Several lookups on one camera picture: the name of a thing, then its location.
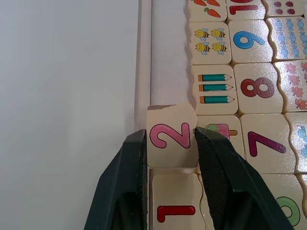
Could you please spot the dark red number 7 tile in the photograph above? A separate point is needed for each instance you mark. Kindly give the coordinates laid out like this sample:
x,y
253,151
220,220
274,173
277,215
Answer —
x,y
266,143

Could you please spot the ten ladybugs picture tile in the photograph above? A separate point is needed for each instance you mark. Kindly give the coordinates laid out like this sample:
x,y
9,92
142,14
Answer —
x,y
285,7

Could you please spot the seven fish picture tile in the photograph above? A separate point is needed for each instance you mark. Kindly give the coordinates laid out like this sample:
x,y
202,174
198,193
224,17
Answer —
x,y
298,143

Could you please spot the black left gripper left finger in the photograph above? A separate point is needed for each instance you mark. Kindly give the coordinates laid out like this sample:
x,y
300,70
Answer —
x,y
124,182

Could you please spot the eight leaves picture tile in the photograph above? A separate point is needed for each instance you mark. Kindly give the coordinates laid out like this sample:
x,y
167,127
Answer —
x,y
293,86

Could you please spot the red number 10 tile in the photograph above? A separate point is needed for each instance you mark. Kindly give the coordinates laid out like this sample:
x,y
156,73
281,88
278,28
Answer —
x,y
244,9

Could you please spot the four bees picture tile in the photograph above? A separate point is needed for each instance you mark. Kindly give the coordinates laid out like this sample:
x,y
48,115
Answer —
x,y
209,43

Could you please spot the green number 6 tile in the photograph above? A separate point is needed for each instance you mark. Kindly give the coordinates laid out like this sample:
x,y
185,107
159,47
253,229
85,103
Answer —
x,y
285,201

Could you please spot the three pencils picture tile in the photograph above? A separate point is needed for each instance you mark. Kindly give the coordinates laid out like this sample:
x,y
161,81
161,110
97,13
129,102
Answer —
x,y
213,89

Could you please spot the ice cream picture tile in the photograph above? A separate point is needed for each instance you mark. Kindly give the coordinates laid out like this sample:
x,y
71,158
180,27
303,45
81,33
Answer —
x,y
226,124

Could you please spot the pink number 2 tile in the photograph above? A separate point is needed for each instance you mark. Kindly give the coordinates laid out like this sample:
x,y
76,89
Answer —
x,y
168,137

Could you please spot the five carrots picture tile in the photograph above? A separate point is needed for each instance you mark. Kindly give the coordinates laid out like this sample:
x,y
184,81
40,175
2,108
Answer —
x,y
207,9

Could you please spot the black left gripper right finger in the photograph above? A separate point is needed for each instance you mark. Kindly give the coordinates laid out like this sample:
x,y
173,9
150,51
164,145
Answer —
x,y
230,182

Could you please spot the red number 8 tile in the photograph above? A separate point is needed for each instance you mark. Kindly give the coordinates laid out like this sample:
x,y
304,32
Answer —
x,y
257,88

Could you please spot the wooden number puzzle board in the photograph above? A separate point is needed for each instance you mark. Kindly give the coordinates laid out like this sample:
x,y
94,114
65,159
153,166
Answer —
x,y
144,60

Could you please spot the nine candies picture tile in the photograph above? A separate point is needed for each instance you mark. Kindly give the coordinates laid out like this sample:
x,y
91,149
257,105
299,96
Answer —
x,y
289,38

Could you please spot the blue number 9 tile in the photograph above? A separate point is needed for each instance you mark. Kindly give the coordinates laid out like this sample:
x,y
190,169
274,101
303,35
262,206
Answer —
x,y
249,40

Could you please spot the red number 1 tile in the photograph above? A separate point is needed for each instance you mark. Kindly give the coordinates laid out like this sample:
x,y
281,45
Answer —
x,y
175,206

